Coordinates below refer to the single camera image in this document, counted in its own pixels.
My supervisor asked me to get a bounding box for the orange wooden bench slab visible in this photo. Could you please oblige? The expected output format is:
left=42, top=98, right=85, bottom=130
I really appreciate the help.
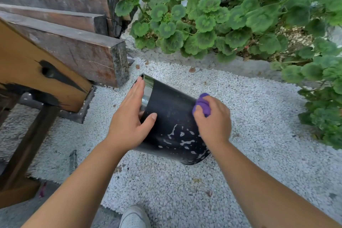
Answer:
left=0, top=19, right=93, bottom=113

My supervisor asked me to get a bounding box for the person's left hand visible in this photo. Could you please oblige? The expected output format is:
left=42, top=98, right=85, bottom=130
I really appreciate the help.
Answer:
left=105, top=76, right=157, bottom=156

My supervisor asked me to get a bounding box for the grey metal base plate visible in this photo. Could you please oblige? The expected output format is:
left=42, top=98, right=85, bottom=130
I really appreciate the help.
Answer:
left=18, top=85, right=97, bottom=124

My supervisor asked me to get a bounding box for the person's right hand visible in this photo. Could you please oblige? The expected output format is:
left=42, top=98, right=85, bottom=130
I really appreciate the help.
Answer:
left=192, top=95, right=232, bottom=152

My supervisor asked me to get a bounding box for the white sneaker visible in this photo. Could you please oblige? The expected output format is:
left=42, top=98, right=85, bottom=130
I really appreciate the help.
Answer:
left=119, top=205, right=152, bottom=228

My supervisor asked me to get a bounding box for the dark brown wooden plank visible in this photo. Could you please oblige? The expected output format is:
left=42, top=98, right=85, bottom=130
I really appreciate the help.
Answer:
left=0, top=0, right=123, bottom=38

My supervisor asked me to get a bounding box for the green geranium plant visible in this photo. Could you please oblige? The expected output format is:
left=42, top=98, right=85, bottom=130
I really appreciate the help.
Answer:
left=102, top=0, right=342, bottom=150

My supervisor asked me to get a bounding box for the thick dark wooden beam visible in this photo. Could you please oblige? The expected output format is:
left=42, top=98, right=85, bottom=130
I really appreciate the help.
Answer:
left=0, top=11, right=130, bottom=88

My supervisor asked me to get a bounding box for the person's right forearm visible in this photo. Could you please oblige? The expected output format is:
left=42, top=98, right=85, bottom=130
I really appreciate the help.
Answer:
left=210, top=141, right=342, bottom=228

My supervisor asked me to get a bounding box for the purple cleaning cloth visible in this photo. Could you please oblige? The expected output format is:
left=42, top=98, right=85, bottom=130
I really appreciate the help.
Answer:
left=192, top=93, right=212, bottom=118

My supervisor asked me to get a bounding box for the reddish wooden plank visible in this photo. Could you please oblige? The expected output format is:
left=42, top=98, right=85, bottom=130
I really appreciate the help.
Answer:
left=0, top=3, right=109, bottom=36

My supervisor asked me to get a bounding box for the black paint-spattered bucket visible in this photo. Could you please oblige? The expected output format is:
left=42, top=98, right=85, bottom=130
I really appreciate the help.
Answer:
left=133, top=74, right=211, bottom=166

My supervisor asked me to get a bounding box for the orange wooden bench foot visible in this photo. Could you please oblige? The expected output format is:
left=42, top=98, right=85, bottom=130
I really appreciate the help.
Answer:
left=0, top=177, right=41, bottom=209

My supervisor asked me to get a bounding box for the dark wooden bench leg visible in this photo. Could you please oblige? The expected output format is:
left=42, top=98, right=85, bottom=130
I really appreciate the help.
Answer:
left=0, top=84, right=61, bottom=191

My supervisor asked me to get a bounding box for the person's left forearm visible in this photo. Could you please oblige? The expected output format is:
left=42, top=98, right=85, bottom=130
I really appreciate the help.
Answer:
left=21, top=139, right=129, bottom=228

